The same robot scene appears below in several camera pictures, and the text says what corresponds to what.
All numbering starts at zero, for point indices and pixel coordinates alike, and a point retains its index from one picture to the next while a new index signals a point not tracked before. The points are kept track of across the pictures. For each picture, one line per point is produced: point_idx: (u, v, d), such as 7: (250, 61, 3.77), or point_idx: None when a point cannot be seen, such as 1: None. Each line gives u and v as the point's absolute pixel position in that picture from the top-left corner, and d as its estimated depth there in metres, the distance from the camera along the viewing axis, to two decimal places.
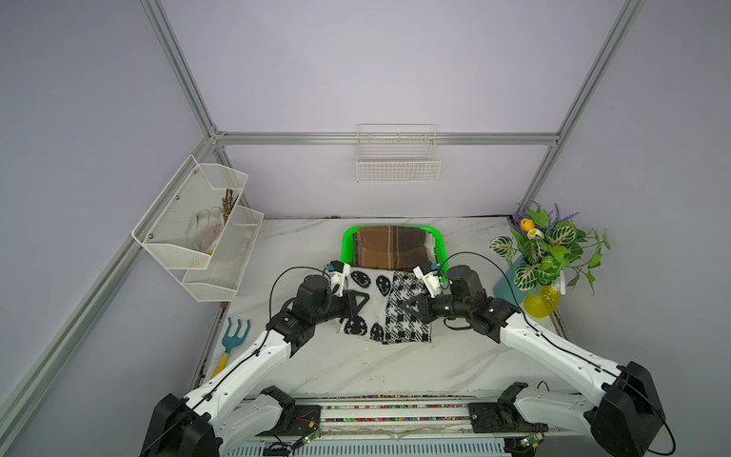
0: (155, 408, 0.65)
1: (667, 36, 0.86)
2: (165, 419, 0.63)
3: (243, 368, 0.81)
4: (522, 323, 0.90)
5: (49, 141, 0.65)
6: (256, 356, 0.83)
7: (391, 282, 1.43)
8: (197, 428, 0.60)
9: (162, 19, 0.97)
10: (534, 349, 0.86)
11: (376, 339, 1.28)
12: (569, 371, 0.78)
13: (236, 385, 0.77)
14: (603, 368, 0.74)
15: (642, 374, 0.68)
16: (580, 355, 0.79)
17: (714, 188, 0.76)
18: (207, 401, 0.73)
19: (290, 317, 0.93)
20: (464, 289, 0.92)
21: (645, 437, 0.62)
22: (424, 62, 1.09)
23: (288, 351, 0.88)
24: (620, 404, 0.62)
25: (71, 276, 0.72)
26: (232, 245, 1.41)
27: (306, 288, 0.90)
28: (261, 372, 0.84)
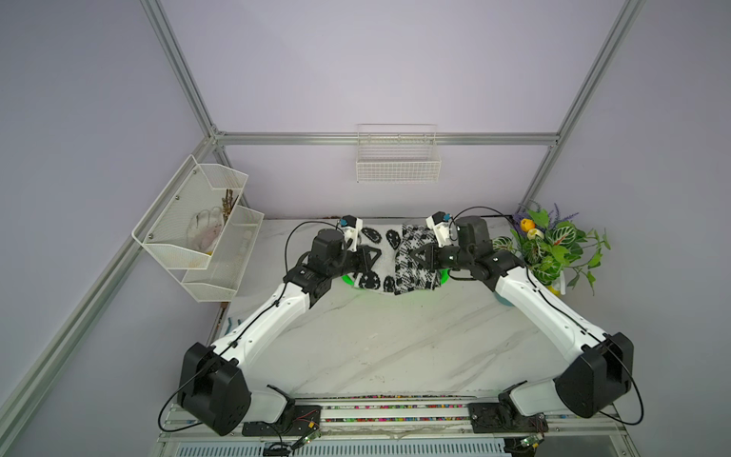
0: (186, 355, 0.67)
1: (668, 36, 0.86)
2: (196, 365, 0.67)
3: (266, 317, 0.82)
4: (523, 276, 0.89)
5: (48, 143, 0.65)
6: (276, 307, 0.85)
7: (402, 236, 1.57)
8: (226, 374, 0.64)
9: (163, 21, 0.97)
10: (527, 305, 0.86)
11: (388, 290, 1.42)
12: (556, 329, 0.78)
13: (260, 333, 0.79)
14: (589, 332, 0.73)
15: (622, 342, 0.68)
16: (571, 317, 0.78)
17: (715, 188, 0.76)
18: (234, 347, 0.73)
19: (306, 269, 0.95)
20: (467, 235, 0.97)
21: (604, 397, 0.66)
22: (423, 62, 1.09)
23: (306, 304, 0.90)
24: (596, 365, 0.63)
25: (71, 277, 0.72)
26: (232, 245, 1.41)
27: (321, 240, 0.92)
28: (284, 321, 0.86)
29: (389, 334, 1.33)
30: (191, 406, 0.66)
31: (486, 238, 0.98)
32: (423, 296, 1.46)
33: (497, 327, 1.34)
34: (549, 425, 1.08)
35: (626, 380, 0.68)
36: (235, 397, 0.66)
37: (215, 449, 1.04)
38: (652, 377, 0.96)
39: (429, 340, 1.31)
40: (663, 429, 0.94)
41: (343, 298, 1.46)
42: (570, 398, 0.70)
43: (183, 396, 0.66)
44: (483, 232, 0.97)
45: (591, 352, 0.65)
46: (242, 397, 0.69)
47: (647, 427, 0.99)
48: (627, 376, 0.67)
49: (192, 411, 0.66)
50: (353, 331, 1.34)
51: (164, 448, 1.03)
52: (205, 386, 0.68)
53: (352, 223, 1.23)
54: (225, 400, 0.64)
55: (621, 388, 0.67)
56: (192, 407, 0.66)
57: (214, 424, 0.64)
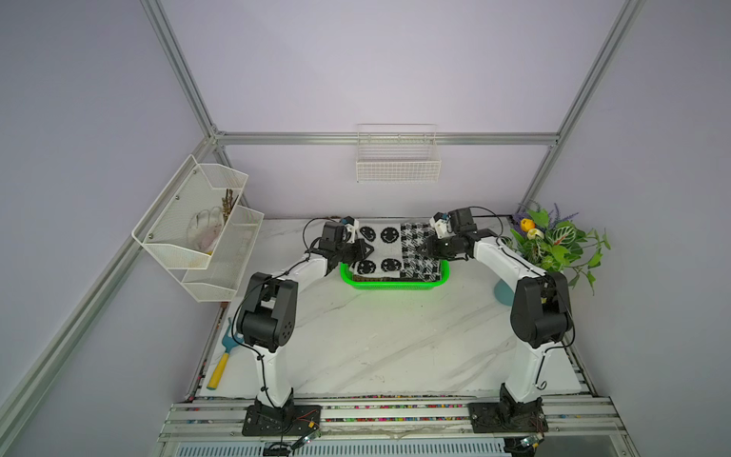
0: (251, 277, 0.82)
1: (668, 36, 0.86)
2: (259, 285, 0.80)
3: (302, 263, 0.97)
4: (490, 238, 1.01)
5: (45, 142, 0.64)
6: (308, 261, 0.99)
7: (402, 231, 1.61)
8: (287, 287, 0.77)
9: (164, 24, 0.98)
10: (490, 258, 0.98)
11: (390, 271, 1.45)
12: (507, 271, 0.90)
13: (305, 271, 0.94)
14: (532, 269, 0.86)
15: (558, 276, 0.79)
16: (520, 261, 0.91)
17: (715, 188, 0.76)
18: (286, 275, 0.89)
19: (318, 250, 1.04)
20: (455, 221, 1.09)
21: (543, 323, 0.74)
22: (423, 62, 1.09)
23: (325, 269, 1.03)
24: (529, 286, 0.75)
25: (71, 277, 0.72)
26: (232, 246, 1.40)
27: (329, 225, 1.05)
28: (311, 277, 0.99)
29: (389, 335, 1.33)
30: (253, 322, 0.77)
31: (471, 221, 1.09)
32: (423, 296, 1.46)
33: (497, 327, 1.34)
34: (548, 425, 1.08)
35: (565, 312, 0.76)
36: (289, 311, 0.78)
37: (215, 449, 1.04)
38: (652, 377, 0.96)
39: (429, 340, 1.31)
40: (664, 430, 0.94)
41: (343, 298, 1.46)
42: (521, 328, 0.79)
43: (245, 316, 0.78)
44: (466, 215, 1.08)
45: (527, 279, 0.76)
46: (292, 317, 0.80)
47: (648, 427, 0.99)
48: (566, 308, 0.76)
49: (252, 327, 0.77)
50: (353, 331, 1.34)
51: (164, 448, 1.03)
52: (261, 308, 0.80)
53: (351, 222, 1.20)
54: (286, 309, 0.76)
55: (561, 320, 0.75)
56: (253, 324, 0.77)
57: (272, 334, 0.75)
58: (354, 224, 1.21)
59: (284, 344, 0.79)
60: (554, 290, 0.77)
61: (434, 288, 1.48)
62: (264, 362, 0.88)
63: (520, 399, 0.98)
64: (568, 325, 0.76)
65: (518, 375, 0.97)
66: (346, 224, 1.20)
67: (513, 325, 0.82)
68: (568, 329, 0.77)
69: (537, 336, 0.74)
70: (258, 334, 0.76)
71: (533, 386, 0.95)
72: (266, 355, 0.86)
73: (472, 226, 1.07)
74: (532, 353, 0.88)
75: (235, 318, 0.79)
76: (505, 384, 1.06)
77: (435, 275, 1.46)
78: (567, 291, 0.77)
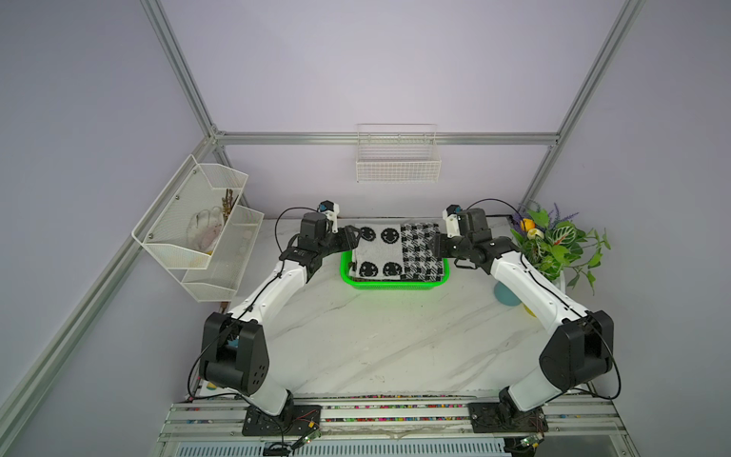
0: (206, 324, 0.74)
1: (668, 36, 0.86)
2: (217, 331, 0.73)
3: (270, 286, 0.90)
4: (516, 260, 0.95)
5: (46, 141, 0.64)
6: (279, 278, 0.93)
7: (402, 231, 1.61)
8: (249, 332, 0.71)
9: (163, 22, 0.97)
10: (519, 286, 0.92)
11: (390, 274, 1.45)
12: (542, 305, 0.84)
13: (272, 297, 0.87)
14: (571, 307, 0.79)
15: (602, 318, 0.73)
16: (556, 294, 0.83)
17: (716, 188, 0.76)
18: (249, 311, 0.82)
19: (297, 251, 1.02)
20: (467, 224, 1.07)
21: (582, 369, 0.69)
22: (423, 62, 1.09)
23: (305, 276, 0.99)
24: (573, 333, 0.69)
25: (71, 276, 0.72)
26: (232, 246, 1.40)
27: (308, 220, 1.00)
28: (286, 291, 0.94)
29: (388, 335, 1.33)
30: (217, 370, 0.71)
31: (484, 227, 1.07)
32: (423, 296, 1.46)
33: (497, 327, 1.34)
34: (549, 425, 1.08)
35: (606, 356, 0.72)
36: (257, 355, 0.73)
37: (214, 449, 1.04)
38: (652, 377, 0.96)
39: (429, 340, 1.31)
40: (663, 429, 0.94)
41: (343, 298, 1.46)
42: (553, 371, 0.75)
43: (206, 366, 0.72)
44: (479, 221, 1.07)
45: (569, 326, 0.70)
46: (262, 358, 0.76)
47: (648, 427, 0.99)
48: (608, 352, 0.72)
49: (216, 376, 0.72)
50: (353, 331, 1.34)
51: (164, 447, 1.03)
52: (226, 354, 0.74)
53: (331, 208, 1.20)
54: (249, 357, 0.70)
55: (601, 364, 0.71)
56: (217, 372, 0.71)
57: (242, 381, 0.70)
58: (332, 208, 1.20)
59: (255, 389, 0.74)
60: (597, 333, 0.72)
61: (434, 288, 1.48)
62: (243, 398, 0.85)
63: (523, 409, 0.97)
64: (606, 367, 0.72)
65: (530, 394, 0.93)
66: (326, 211, 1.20)
67: (543, 365, 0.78)
68: (608, 372, 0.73)
69: (575, 383, 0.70)
70: (225, 384, 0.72)
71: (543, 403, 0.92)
72: None
73: (486, 235, 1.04)
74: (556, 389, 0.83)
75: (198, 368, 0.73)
76: (508, 387, 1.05)
77: (438, 275, 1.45)
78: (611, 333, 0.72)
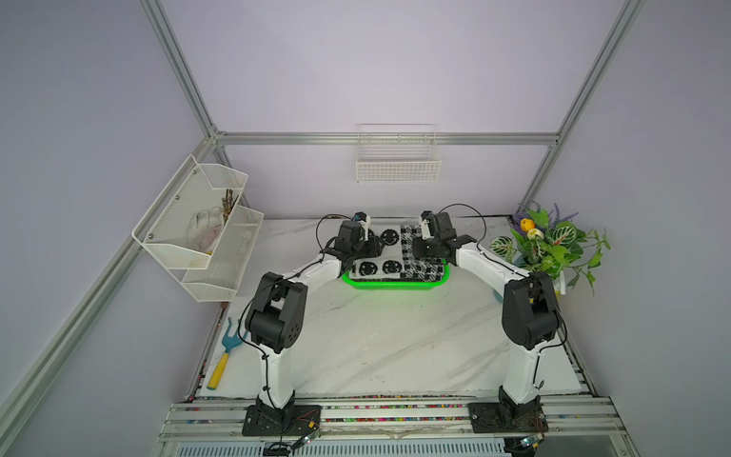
0: (263, 278, 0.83)
1: (668, 35, 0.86)
2: (269, 285, 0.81)
3: (315, 265, 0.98)
4: (470, 245, 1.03)
5: (45, 142, 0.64)
6: (321, 262, 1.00)
7: (399, 232, 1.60)
8: (297, 289, 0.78)
9: (164, 22, 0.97)
10: (474, 264, 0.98)
11: (390, 272, 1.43)
12: (494, 276, 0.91)
13: (316, 272, 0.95)
14: (518, 271, 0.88)
15: (542, 274, 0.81)
16: (503, 264, 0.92)
17: (718, 187, 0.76)
18: (297, 277, 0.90)
19: (334, 250, 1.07)
20: (435, 227, 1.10)
21: (534, 323, 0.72)
22: (423, 63, 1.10)
23: (338, 271, 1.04)
24: (517, 287, 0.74)
25: (71, 277, 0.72)
26: (231, 246, 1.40)
27: (345, 226, 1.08)
28: (325, 277, 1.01)
29: (389, 334, 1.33)
30: (261, 320, 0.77)
31: (451, 226, 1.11)
32: (422, 296, 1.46)
33: (497, 327, 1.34)
34: (549, 425, 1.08)
35: (554, 310, 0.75)
36: (298, 315, 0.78)
37: (214, 449, 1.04)
38: (653, 377, 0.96)
39: (429, 340, 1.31)
40: (662, 430, 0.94)
41: (343, 299, 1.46)
42: (512, 332, 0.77)
43: (253, 316, 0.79)
44: (444, 221, 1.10)
45: (514, 282, 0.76)
46: (299, 320, 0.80)
47: (648, 426, 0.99)
48: (555, 306, 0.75)
49: (259, 326, 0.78)
50: (353, 331, 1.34)
51: (164, 448, 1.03)
52: (269, 309, 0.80)
53: (365, 218, 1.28)
54: (293, 312, 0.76)
55: (550, 318, 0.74)
56: (261, 323, 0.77)
57: (279, 335, 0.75)
58: (365, 219, 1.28)
59: (288, 347, 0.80)
60: (540, 289, 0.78)
61: (434, 288, 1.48)
62: (267, 362, 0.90)
63: (520, 401, 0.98)
64: (559, 322, 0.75)
65: (515, 376, 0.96)
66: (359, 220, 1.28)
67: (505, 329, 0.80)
68: (561, 327, 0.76)
69: (531, 337, 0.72)
70: (265, 335, 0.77)
71: (530, 385, 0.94)
72: (272, 356, 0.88)
73: (452, 232, 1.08)
74: (526, 354, 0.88)
75: (244, 316, 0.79)
76: (505, 387, 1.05)
77: (439, 276, 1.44)
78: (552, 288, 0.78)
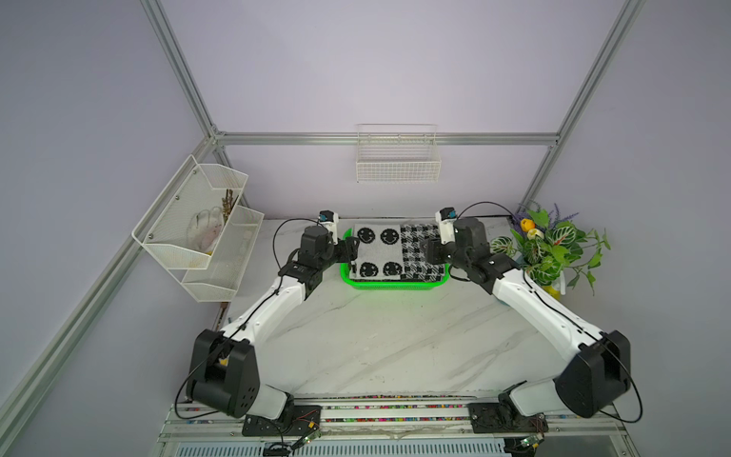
0: (195, 341, 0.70)
1: (669, 34, 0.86)
2: (207, 348, 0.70)
3: (266, 303, 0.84)
4: (519, 278, 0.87)
5: (45, 142, 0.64)
6: (276, 295, 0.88)
7: (399, 232, 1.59)
8: (240, 352, 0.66)
9: (163, 22, 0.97)
10: (523, 306, 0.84)
11: (390, 272, 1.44)
12: (551, 328, 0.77)
13: (266, 315, 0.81)
14: (585, 331, 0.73)
15: (619, 340, 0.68)
16: (566, 316, 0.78)
17: (717, 187, 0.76)
18: (243, 330, 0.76)
19: (297, 267, 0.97)
20: (466, 240, 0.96)
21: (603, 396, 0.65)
22: (422, 62, 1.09)
23: (303, 294, 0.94)
24: (594, 363, 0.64)
25: (71, 277, 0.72)
26: (232, 246, 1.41)
27: (308, 236, 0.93)
28: (283, 310, 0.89)
29: (389, 334, 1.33)
30: (206, 387, 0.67)
31: (484, 242, 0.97)
32: (422, 297, 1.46)
33: (497, 327, 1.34)
34: (548, 425, 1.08)
35: (625, 380, 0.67)
36: (247, 378, 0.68)
37: (215, 449, 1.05)
38: (651, 377, 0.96)
39: (429, 340, 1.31)
40: (661, 430, 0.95)
41: (343, 299, 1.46)
42: (570, 396, 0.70)
43: (193, 386, 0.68)
44: (479, 236, 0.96)
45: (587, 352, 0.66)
46: (252, 380, 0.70)
47: (646, 425, 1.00)
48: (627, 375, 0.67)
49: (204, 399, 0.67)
50: (353, 331, 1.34)
51: (164, 448, 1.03)
52: (215, 373, 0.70)
53: (331, 218, 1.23)
54: (240, 378, 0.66)
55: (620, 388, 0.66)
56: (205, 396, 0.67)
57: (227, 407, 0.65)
58: (331, 219, 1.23)
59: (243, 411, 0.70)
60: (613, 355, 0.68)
61: (434, 288, 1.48)
62: None
63: (523, 414, 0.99)
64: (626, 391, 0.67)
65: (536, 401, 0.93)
66: (326, 221, 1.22)
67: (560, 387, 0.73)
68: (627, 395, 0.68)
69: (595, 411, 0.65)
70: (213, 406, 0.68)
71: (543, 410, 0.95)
72: None
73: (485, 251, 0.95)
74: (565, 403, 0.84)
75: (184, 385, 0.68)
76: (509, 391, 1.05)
77: (439, 277, 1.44)
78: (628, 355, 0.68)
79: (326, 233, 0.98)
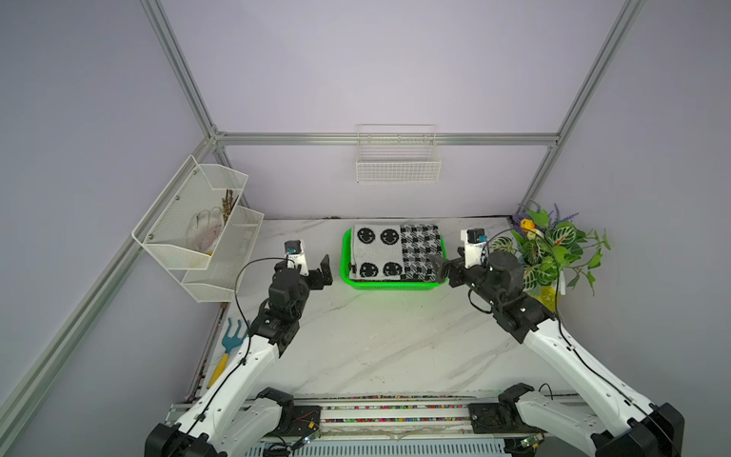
0: (148, 439, 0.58)
1: (668, 34, 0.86)
2: (160, 449, 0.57)
3: (234, 377, 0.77)
4: (555, 332, 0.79)
5: (44, 141, 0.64)
6: (244, 365, 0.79)
7: (398, 231, 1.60)
8: (199, 453, 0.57)
9: (163, 22, 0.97)
10: (560, 365, 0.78)
11: (390, 273, 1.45)
12: (592, 393, 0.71)
13: (230, 395, 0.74)
14: (634, 403, 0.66)
15: (671, 414, 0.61)
16: (610, 382, 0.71)
17: (716, 186, 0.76)
18: (202, 421, 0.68)
19: (268, 321, 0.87)
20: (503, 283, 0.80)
21: None
22: (423, 62, 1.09)
23: (278, 353, 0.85)
24: (646, 445, 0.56)
25: (71, 277, 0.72)
26: (232, 246, 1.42)
27: (273, 289, 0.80)
28: (255, 376, 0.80)
29: (389, 335, 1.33)
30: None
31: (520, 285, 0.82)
32: (422, 297, 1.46)
33: (497, 327, 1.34)
34: None
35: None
36: None
37: None
38: (650, 377, 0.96)
39: (429, 340, 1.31)
40: None
41: (343, 299, 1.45)
42: None
43: None
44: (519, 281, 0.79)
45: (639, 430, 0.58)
46: None
47: None
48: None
49: None
50: (353, 331, 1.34)
51: None
52: None
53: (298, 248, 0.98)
54: None
55: None
56: None
57: None
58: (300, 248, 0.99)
59: None
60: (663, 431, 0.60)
61: (434, 288, 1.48)
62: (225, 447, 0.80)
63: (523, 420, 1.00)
64: None
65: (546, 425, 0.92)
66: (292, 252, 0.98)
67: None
68: None
69: None
70: None
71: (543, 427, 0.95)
72: None
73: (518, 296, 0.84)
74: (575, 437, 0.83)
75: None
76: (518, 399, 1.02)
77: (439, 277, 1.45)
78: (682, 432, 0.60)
79: (298, 280, 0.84)
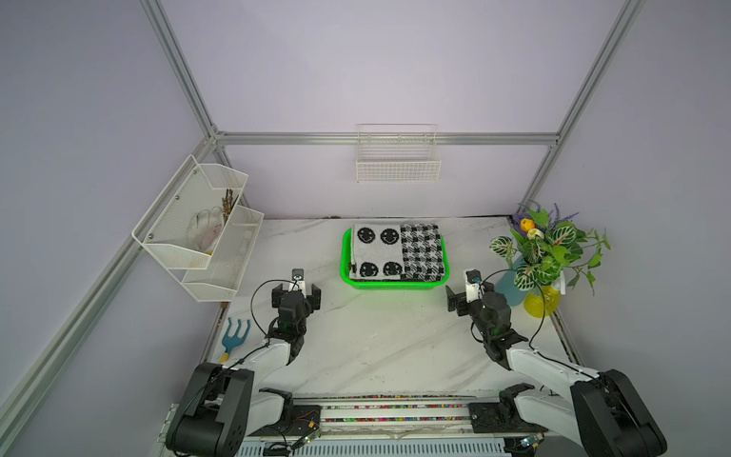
0: (195, 372, 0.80)
1: (668, 34, 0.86)
2: (206, 379, 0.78)
3: (262, 349, 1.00)
4: (523, 345, 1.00)
5: (45, 141, 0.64)
6: (266, 347, 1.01)
7: (398, 231, 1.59)
8: (241, 378, 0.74)
9: (163, 20, 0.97)
10: (528, 364, 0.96)
11: (390, 272, 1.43)
12: (554, 376, 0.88)
13: (263, 358, 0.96)
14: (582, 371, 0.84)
15: (619, 379, 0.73)
16: (563, 364, 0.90)
17: (715, 186, 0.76)
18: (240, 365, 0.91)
19: (280, 334, 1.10)
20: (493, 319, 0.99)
21: (624, 444, 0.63)
22: (423, 62, 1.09)
23: (288, 356, 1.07)
24: (589, 395, 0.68)
25: (71, 277, 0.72)
26: (232, 245, 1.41)
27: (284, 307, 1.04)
28: (271, 364, 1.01)
29: (389, 334, 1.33)
30: (193, 425, 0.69)
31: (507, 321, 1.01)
32: (422, 296, 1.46)
33: None
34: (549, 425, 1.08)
35: (647, 426, 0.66)
36: (240, 410, 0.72)
37: None
38: (650, 377, 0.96)
39: (429, 340, 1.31)
40: (661, 428, 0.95)
41: (343, 299, 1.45)
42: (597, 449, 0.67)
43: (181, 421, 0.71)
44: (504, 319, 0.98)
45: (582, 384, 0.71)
46: (241, 418, 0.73)
47: None
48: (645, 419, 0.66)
49: (187, 437, 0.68)
50: (353, 331, 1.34)
51: (164, 448, 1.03)
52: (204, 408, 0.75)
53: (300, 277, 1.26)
54: (233, 408, 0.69)
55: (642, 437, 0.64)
56: (190, 433, 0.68)
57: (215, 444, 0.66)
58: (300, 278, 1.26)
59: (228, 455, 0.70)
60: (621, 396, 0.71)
61: (434, 288, 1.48)
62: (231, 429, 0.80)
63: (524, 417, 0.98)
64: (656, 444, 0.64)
65: (543, 415, 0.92)
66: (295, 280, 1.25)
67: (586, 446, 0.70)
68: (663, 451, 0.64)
69: None
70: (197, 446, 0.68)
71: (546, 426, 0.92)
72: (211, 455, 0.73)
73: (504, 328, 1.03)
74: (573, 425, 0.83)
75: (168, 427, 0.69)
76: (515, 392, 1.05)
77: (439, 276, 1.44)
78: (635, 393, 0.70)
79: (302, 299, 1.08)
